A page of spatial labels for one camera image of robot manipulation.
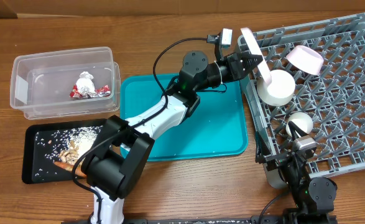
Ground pink bowl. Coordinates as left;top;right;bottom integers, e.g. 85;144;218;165
286;45;324;76

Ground black tray bin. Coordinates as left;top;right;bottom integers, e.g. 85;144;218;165
22;119;106;184

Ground white plate with food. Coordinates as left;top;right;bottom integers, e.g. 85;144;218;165
241;27;272;86

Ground white plastic cup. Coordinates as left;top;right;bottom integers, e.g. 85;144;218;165
287;112;313;134

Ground grey dishwasher rack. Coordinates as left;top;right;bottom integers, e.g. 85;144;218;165
240;13;365;178

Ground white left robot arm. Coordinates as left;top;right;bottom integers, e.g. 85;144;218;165
81;51;263;223

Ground red snack wrapper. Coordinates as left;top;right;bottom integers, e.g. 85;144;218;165
70;85;111;99

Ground spilled rice and peanut pile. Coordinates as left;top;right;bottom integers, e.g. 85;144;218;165
34;126;102;166

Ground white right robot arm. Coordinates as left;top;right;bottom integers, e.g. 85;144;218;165
251;121;338;224

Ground white bowl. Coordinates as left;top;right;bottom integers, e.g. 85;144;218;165
257;70;296;106

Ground teal plastic tray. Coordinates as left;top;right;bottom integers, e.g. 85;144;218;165
120;74;248;162

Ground foil ball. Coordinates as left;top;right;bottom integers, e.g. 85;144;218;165
76;72;95;95

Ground clear plastic bin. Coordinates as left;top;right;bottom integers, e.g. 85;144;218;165
10;47;121;120

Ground orange carrot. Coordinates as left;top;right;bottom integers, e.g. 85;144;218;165
54;161;86;179

